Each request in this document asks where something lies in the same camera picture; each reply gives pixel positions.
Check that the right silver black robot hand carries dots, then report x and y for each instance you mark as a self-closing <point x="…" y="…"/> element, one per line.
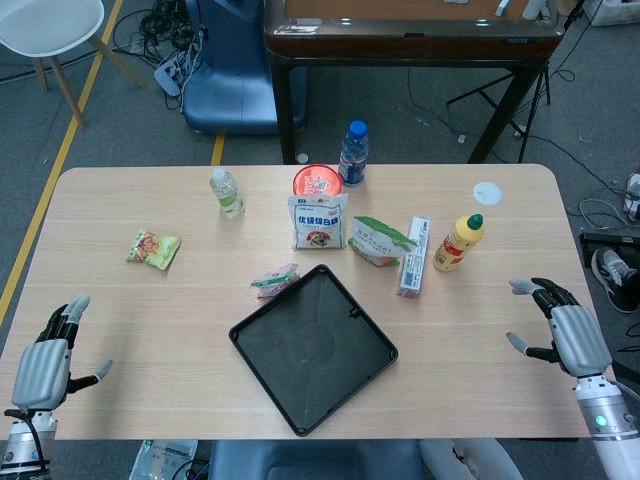
<point x="580" y="335"/>

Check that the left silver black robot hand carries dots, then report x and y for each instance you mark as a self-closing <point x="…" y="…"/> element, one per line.
<point x="42" y="370"/>

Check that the small pink seasoning bag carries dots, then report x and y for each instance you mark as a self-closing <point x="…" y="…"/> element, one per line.
<point x="272" y="282"/>

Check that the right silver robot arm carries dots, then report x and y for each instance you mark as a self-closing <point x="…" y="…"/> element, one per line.
<point x="607" y="430"/>

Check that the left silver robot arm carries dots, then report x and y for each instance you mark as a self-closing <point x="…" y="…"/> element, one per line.
<point x="20" y="445"/>

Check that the green snack packet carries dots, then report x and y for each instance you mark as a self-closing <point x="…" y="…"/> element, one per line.
<point x="152" y="250"/>

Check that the black square plastic tray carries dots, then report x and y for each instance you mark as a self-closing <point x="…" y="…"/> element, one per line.
<point x="312" y="350"/>

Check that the black white sneaker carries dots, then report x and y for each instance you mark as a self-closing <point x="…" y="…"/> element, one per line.
<point x="617" y="280"/>

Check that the clear plastic bag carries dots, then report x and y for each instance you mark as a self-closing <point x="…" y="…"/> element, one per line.
<point x="162" y="457"/>

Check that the yellow bottle green cap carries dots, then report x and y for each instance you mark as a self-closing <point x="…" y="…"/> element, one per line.
<point x="456" y="247"/>

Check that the white robot shell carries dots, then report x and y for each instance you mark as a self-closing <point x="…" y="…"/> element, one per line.
<point x="470" y="462"/>

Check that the white round lid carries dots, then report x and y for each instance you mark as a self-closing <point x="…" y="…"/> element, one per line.
<point x="488" y="193"/>

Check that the white pink carton box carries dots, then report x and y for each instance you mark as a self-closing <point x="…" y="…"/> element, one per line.
<point x="414" y="260"/>

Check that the green white corn starch bag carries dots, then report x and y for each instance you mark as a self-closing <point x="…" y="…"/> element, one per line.
<point x="375" y="242"/>

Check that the black tripod stand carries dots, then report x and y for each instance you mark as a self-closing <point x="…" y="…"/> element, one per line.
<point x="536" y="102"/>

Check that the clear bottle green label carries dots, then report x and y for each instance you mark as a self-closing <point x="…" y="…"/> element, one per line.
<point x="227" y="197"/>

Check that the dark blue robot chassis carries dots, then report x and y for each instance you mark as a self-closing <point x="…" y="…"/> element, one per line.
<point x="310" y="460"/>

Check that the white sugar bag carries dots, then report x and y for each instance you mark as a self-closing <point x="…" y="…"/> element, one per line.
<point x="318" y="225"/>

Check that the clear bottle blue cap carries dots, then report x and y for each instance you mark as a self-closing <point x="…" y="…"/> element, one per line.
<point x="353" y="160"/>

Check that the red instant noodle cup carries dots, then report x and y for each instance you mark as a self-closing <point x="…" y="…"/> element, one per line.
<point x="317" y="181"/>

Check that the white power strip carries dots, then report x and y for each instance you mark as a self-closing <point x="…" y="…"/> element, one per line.
<point x="170" y="75"/>

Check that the blue machine body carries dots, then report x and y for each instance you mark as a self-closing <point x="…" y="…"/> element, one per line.
<point x="230" y="85"/>

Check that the dark wood mahjong table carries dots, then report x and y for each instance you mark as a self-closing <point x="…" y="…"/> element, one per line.
<point x="400" y="42"/>

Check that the white chair wooden legs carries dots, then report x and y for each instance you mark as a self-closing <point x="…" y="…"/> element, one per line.
<point x="45" y="22"/>

